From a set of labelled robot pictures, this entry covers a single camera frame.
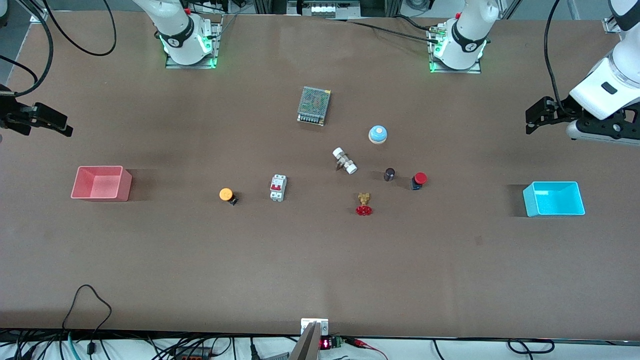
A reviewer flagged black coiled floor cable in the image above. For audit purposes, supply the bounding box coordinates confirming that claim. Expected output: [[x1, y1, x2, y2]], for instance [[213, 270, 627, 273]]
[[432, 338, 556, 356]]

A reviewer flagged black cable to arm base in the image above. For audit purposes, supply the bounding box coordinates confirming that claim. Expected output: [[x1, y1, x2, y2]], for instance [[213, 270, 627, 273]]
[[324, 15, 442, 45]]

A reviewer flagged thin black table cable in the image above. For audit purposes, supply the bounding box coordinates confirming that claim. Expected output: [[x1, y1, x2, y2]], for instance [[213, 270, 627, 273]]
[[62, 284, 112, 346]]

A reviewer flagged grey camera pole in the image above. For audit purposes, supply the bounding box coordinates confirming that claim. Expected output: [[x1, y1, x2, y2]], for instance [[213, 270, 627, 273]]
[[288, 322, 321, 360]]

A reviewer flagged metal mesh power supply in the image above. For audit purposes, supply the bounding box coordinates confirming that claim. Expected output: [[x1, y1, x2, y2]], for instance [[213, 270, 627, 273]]
[[297, 86, 332, 127]]

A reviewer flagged aluminium frame equipment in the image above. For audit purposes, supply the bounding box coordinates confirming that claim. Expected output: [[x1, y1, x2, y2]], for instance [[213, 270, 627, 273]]
[[286, 0, 362, 19]]

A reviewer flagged black looping arm cable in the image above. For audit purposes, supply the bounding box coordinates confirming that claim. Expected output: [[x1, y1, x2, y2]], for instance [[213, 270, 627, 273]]
[[42, 0, 118, 57]]

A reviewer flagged white red circuit breaker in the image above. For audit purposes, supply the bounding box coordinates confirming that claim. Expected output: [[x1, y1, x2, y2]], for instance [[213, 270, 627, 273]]
[[270, 174, 288, 202]]

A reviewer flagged red clip lead wire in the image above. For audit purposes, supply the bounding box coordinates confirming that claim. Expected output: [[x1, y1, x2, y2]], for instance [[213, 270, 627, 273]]
[[349, 338, 389, 360]]

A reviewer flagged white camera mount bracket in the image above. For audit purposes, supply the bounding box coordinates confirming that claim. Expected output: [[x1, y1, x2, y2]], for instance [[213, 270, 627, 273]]
[[300, 318, 330, 336]]

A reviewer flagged blue plastic bin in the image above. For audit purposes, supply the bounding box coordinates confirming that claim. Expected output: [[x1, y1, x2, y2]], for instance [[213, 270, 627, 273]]
[[522, 181, 586, 218]]

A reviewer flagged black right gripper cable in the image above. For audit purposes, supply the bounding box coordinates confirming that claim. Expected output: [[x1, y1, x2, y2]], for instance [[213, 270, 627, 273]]
[[0, 0, 55, 97]]

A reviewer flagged white pipe valve fitting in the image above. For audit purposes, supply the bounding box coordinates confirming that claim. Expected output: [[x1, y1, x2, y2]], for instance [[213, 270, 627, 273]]
[[332, 147, 359, 175]]

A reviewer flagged pink plastic bin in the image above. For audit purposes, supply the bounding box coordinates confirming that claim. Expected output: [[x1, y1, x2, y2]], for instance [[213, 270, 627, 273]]
[[70, 165, 133, 202]]

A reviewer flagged brass valve red handwheel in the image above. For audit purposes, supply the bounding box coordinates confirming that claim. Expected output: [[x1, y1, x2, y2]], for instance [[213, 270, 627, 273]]
[[355, 192, 374, 217]]

